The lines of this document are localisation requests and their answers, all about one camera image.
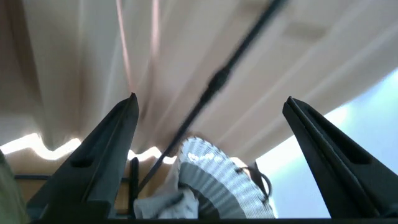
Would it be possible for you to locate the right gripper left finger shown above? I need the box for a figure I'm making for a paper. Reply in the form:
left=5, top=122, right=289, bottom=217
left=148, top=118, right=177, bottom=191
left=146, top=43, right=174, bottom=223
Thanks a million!
left=26, top=92, right=140, bottom=220

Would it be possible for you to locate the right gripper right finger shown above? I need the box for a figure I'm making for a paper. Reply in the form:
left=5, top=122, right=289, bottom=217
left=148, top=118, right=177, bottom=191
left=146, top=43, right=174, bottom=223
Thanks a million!
left=282, top=95, right=398, bottom=218

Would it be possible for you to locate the pale grey garment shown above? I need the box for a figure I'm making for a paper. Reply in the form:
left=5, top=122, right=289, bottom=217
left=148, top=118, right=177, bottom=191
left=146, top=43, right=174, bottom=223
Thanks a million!
left=133, top=161, right=200, bottom=219

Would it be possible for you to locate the pink clothes hanger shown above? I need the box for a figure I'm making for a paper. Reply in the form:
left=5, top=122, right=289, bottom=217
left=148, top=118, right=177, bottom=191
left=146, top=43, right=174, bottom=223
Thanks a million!
left=115, top=0, right=161, bottom=91

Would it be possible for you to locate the white laundry basket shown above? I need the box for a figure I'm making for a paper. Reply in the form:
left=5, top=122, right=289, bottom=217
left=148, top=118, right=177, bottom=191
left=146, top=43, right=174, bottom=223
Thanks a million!
left=177, top=136, right=276, bottom=219

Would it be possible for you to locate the black clothes rack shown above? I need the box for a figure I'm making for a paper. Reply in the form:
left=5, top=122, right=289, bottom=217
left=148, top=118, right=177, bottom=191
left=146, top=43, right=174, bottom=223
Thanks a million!
left=14, top=0, right=289, bottom=218

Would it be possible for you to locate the beige curtain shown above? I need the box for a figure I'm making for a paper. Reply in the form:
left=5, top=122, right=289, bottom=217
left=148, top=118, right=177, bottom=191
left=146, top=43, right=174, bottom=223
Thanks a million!
left=0, top=0, right=398, bottom=164

